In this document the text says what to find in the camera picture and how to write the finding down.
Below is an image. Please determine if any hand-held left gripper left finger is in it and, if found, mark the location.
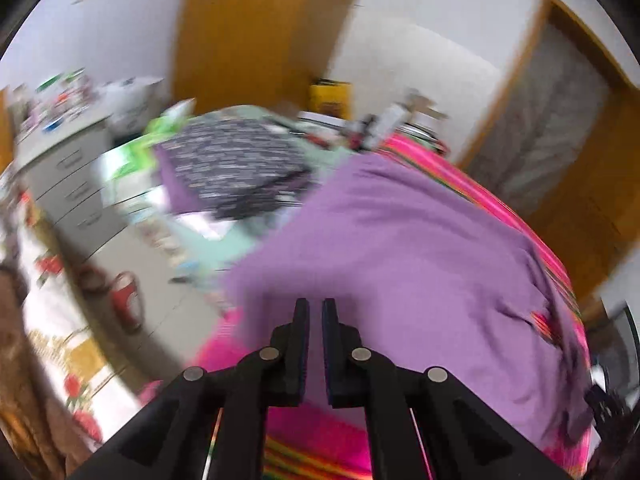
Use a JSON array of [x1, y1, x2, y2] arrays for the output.
[[65, 298, 311, 480]]

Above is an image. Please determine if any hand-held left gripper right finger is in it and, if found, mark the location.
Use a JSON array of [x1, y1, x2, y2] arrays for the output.
[[321, 298, 576, 480]]

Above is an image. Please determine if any purple sweater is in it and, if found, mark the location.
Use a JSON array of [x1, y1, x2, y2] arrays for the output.
[[222, 152, 596, 448]]

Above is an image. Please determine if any pink plaid blanket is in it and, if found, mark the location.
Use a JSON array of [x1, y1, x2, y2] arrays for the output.
[[137, 132, 601, 480]]

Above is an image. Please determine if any red canister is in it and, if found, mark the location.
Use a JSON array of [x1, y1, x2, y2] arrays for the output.
[[111, 271, 146, 333]]

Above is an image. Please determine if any dark patterned cloth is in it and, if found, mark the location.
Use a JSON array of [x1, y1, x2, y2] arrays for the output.
[[152, 117, 321, 221]]

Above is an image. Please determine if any small white box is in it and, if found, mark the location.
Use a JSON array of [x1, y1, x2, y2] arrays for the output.
[[377, 102, 407, 138]]

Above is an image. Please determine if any yellow box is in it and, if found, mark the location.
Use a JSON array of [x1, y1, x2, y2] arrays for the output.
[[308, 80, 351, 120]]

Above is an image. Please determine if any white floral cloth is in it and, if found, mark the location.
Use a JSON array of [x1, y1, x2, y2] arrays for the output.
[[0, 210, 126, 456]]

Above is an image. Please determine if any green white bag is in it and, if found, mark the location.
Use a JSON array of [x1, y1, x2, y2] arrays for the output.
[[100, 100, 196, 181]]

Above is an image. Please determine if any cardboard box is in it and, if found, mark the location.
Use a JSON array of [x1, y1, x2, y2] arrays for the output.
[[402, 89, 448, 123]]

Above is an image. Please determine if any grey drawer cabinet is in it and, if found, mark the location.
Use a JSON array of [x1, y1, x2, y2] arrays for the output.
[[15, 110, 126, 261]]

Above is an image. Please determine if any black monitor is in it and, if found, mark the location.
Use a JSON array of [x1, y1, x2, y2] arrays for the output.
[[597, 302, 640, 376]]

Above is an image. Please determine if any wooden door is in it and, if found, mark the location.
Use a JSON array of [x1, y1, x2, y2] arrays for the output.
[[525, 95, 640, 301]]

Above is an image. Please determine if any wooden wardrobe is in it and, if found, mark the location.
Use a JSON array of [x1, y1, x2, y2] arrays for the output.
[[172, 0, 368, 118]]

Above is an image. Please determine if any grey plastic door curtain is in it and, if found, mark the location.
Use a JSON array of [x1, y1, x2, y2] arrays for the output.
[[467, 20, 613, 211]]

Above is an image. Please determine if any cluttered side shelf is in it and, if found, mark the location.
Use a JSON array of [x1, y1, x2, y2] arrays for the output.
[[20, 67, 116, 131]]

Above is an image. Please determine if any wooden door frame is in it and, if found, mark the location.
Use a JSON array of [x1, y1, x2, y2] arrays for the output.
[[457, 0, 640, 171]]

